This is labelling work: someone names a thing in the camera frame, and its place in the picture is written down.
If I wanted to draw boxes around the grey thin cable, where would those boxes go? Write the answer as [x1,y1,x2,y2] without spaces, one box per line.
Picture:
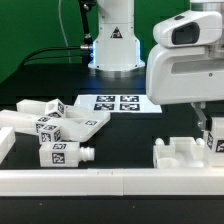
[58,0,73,64]

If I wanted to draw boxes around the white marker sheet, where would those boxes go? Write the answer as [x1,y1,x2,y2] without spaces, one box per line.
[75,94,162,113]

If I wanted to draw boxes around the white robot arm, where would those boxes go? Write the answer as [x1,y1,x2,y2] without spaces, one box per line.
[81,0,224,130]

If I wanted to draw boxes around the white flat chair panel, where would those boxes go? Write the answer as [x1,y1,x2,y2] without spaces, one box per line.
[60,105,110,142]

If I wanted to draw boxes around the black cables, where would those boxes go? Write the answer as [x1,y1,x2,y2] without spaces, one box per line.
[20,0,94,67]

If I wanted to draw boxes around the white left rail block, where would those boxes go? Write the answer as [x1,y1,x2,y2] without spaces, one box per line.
[0,127,16,164]

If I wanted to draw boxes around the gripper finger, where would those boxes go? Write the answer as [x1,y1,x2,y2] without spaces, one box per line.
[191,102,208,130]

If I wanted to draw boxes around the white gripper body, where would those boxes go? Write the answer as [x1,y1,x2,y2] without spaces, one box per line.
[146,45,224,105]

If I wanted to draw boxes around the white chair seat part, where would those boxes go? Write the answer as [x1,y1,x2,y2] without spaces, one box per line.
[153,137,205,169]

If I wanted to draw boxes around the white chair back long part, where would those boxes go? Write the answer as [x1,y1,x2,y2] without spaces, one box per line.
[0,110,52,135]

